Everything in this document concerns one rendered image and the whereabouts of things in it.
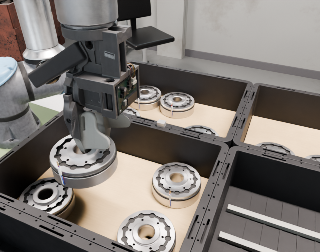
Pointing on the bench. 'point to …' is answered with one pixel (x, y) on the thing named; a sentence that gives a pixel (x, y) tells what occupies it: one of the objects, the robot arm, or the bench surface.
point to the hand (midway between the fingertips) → (94, 143)
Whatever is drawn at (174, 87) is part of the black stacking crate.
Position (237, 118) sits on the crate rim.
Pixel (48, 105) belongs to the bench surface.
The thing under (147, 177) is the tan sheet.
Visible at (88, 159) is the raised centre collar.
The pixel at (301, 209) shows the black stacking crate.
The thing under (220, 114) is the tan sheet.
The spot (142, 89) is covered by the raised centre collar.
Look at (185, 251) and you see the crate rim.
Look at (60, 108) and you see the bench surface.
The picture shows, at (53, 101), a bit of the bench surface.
